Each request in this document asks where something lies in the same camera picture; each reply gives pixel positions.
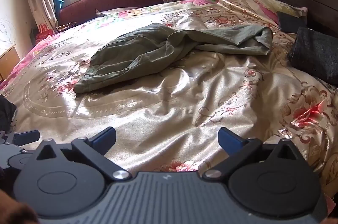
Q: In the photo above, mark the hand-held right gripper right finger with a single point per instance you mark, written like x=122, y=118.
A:
x=231, y=140

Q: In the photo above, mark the wooden cabinet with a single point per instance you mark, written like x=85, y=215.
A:
x=9, y=62

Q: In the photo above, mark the green pants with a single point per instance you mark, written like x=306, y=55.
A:
x=148, y=49

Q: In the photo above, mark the dark grey folded cloth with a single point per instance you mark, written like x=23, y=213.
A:
x=317, y=54

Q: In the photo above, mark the black cloth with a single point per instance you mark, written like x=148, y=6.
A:
x=6, y=113

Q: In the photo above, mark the floral satin bedspread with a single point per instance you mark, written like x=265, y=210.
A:
x=184, y=97

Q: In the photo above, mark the red bag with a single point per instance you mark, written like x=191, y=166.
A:
x=43, y=32

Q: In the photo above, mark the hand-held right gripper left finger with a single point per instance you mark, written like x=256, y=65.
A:
x=105, y=136

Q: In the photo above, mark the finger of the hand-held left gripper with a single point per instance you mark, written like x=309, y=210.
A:
x=26, y=138

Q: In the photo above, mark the dark blue folded cloth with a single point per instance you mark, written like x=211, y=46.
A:
x=290, y=21

